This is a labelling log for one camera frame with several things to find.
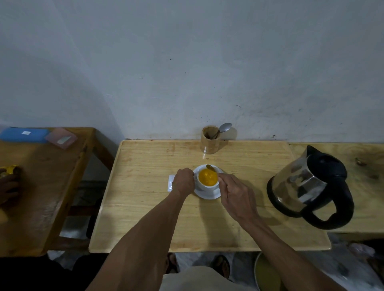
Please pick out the person's right sandalled foot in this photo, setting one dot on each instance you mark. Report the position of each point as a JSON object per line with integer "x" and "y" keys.
{"x": 221, "y": 266}

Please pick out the person's beige shorts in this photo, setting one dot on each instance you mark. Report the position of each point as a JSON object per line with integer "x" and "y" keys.
{"x": 204, "y": 281}

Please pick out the white saucer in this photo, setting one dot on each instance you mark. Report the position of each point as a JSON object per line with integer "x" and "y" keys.
{"x": 207, "y": 195}

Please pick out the person's left fingers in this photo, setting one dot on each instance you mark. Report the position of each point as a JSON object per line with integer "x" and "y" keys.
{"x": 192, "y": 177}

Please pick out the steel and black electric kettle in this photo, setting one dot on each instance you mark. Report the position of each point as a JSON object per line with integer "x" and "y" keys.
{"x": 303, "y": 183}

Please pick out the metal bowl with yellow inside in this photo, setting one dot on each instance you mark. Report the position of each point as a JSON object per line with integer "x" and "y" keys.
{"x": 267, "y": 275}

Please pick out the metal teaspoon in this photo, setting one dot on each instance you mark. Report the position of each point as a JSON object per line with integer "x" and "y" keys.
{"x": 210, "y": 168}

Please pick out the person's left hand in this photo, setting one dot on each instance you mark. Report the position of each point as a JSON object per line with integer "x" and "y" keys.
{"x": 182, "y": 181}

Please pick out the white cup with orange drink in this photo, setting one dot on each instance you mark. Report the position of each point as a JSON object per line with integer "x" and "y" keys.
{"x": 207, "y": 178}

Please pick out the blue oblong case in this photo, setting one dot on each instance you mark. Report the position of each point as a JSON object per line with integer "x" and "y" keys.
{"x": 21, "y": 135}

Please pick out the yellow packet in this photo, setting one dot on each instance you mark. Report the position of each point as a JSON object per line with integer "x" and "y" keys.
{"x": 9, "y": 169}

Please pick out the person's sandalled foot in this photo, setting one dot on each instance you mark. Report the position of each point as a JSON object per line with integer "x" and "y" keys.
{"x": 221, "y": 266}
{"x": 172, "y": 263}

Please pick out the person's right fingers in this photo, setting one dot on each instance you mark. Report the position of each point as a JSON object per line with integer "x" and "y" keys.
{"x": 223, "y": 180}

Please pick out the small brown object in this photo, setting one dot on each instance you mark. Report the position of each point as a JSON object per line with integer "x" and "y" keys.
{"x": 360, "y": 162}

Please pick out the wooden cutlery holder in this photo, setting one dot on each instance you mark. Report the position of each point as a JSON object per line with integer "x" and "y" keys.
{"x": 209, "y": 144}

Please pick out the person's left sandalled foot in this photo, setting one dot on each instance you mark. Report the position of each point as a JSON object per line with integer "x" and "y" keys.
{"x": 172, "y": 263}

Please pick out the person's right hand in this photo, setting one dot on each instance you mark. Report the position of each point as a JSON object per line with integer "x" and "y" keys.
{"x": 238, "y": 198}

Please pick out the brown wooden side table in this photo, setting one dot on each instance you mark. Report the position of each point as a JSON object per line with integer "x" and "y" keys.
{"x": 42, "y": 192}

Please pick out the person's right forearm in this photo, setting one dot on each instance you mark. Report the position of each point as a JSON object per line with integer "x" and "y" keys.
{"x": 285, "y": 257}

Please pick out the person's left forearm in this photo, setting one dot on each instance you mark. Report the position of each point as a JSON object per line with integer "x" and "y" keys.
{"x": 144, "y": 242}

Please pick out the pink flat box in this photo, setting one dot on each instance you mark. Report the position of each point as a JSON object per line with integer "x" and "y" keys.
{"x": 61, "y": 138}

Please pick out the white paper sachet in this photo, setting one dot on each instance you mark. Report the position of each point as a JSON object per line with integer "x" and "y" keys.
{"x": 170, "y": 183}

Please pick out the silver metal spoon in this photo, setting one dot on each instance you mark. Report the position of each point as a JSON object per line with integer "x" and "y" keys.
{"x": 224, "y": 127}

